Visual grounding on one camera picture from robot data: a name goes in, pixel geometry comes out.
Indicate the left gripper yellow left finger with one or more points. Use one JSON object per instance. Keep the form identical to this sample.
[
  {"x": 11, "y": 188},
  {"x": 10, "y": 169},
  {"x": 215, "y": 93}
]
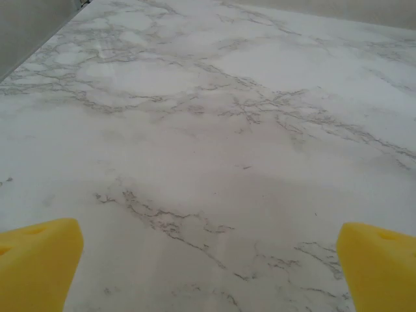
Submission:
[{"x": 32, "y": 269}]

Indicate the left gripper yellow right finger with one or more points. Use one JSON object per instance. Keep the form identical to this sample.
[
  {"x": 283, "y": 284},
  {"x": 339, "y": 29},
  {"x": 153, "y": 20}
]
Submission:
[{"x": 383, "y": 273}]

